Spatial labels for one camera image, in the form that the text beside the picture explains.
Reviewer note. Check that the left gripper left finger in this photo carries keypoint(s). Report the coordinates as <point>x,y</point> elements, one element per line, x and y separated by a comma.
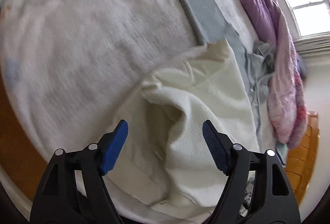
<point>72,188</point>

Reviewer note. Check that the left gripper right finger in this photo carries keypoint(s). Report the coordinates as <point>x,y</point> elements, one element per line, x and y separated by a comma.
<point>272,199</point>

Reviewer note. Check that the cream white knit sweater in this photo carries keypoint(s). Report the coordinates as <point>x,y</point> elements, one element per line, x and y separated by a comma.
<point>165,172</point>

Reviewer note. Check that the pink floral quilt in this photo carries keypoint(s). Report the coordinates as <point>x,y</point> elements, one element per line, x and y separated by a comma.
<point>287,110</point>

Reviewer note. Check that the white fuzzy bed blanket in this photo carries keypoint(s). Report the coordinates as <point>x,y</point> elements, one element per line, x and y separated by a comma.
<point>68,65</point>

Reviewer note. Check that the light grey blue garment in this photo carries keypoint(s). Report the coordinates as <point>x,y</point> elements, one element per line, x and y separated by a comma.
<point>256,68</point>

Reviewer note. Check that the window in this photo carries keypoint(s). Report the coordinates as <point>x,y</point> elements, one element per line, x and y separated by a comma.
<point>311,17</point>

